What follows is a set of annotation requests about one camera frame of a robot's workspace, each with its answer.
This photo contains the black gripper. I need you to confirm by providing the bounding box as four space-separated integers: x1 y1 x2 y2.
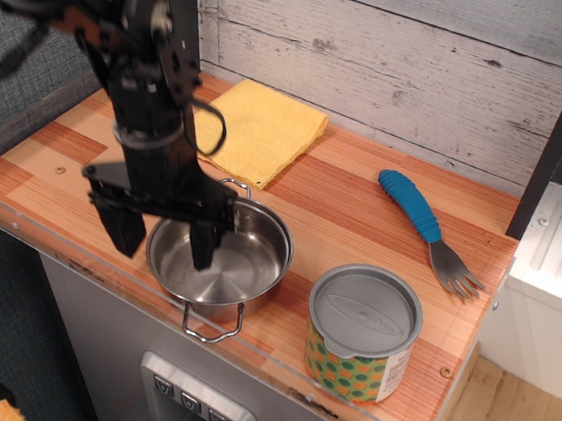
82 104 237 271

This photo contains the small stainless steel pot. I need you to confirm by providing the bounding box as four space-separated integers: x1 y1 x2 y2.
146 178 294 344

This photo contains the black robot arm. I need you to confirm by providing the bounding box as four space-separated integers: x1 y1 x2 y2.
0 0 236 270

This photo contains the yellow folded towel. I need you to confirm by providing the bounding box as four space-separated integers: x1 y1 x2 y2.
194 79 328 189

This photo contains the grey toy fridge cabinet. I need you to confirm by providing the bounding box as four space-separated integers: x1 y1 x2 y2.
42 255 325 421

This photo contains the clear acrylic edge guard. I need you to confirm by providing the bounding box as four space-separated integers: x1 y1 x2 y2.
0 201 383 421

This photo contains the patterned can with grey lid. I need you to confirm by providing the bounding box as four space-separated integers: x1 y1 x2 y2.
304 264 423 404

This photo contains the white toy sink unit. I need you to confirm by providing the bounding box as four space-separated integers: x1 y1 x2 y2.
478 156 562 400

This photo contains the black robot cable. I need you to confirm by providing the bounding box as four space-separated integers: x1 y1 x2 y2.
183 98 231 159

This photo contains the blue handled metal fork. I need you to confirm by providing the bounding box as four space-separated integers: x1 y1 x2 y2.
378 169 485 300

